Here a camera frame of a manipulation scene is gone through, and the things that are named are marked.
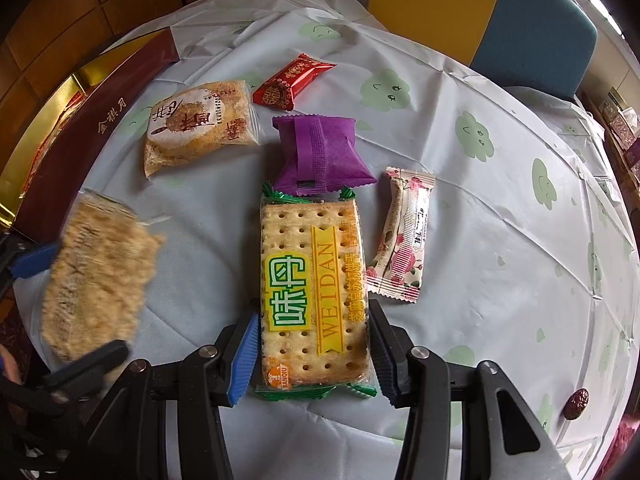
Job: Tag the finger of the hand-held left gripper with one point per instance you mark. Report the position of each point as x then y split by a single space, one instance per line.
95 357
35 262

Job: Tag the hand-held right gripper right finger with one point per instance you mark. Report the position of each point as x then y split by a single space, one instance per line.
382 365

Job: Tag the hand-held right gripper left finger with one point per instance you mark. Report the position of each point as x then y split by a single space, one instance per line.
240 360

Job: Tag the clear crispy rice packet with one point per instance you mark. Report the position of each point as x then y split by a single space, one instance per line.
90 280
195 130

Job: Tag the green cracker packet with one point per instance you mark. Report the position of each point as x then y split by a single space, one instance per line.
310 270

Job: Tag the pink flower snack packet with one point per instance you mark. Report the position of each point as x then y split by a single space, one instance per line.
400 240

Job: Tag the gold tin box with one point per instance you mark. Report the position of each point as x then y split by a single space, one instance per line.
100 125

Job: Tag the purple snack packet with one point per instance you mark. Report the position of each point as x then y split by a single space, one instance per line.
320 150

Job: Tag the red candy packet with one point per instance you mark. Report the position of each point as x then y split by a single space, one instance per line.
287 82

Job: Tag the white cloud print tablecloth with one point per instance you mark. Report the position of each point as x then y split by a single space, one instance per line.
475 210

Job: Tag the red date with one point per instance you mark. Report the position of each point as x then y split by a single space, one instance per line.
576 404

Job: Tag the floral tissue box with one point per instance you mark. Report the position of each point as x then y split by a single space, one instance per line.
622 127

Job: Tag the grey yellow blue chair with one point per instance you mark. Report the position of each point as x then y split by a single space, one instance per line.
525 35

